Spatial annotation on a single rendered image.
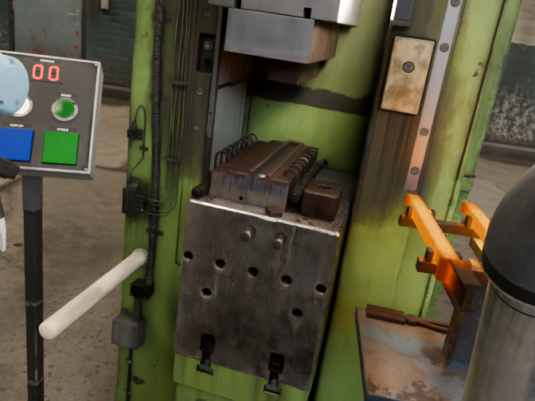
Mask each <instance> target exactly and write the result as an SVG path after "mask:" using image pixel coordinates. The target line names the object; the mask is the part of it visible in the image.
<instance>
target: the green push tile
mask: <svg viewBox="0 0 535 401"><path fill-rule="evenodd" d="M79 138H80V136H79V135H78V134H71V133H62V132H53V131H46V132H45V137H44V145H43V152H42V159H41V162H42V163H46V164H57V165H76V163H77V154H78V146H79Z"/></svg>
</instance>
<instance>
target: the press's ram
mask: <svg viewBox="0 0 535 401"><path fill-rule="evenodd" d="M361 3H362V0H209V4H210V5H213V6H222V7H227V8H229V7H230V8H236V9H242V10H252V11H258V12H264V13H270V14H280V15H286V16H292V17H297V18H308V19H314V20H319V21H326V22H331V23H335V24H339V25H350V26H357V24H358V20H359V15H360V11H361Z"/></svg>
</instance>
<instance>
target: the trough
mask: <svg viewBox="0 0 535 401"><path fill-rule="evenodd" d="M299 144H300V143H297V142H289V143H287V144H286V145H285V146H284V147H282V148H281V149H280V150H279V151H277V152H276V153H275V154H274V155H272V156H271V157H270V158H269V159H268V160H267V161H266V162H265V163H263V164H262V165H261V166H260V167H258V168H257V169H256V170H255V171H253V177H256V178H260V179H264V180H265V179H266V177H259V176H258V175H259V174H263V175H265V176H267V174H268V173H269V172H270V171H271V170H272V169H273V168H275V167H276V166H277V165H278V164H279V163H280V162H281V161H282V160H283V159H284V158H285V157H286V156H287V155H288V154H289V153H290V152H291V151H292V150H293V149H294V148H295V147H297V146H298V145H299Z"/></svg>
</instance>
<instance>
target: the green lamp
mask: <svg viewBox="0 0 535 401"><path fill-rule="evenodd" d="M74 111H75V107H74V105H73V104H72V103H71V102H70V101H68V100H61V101H59V102H58V103H57V104H56V106H55V112H56V114H57V115H58V116H59V117H61V118H63V119H66V118H69V117H71V116H72V115H73V114H74Z"/></svg>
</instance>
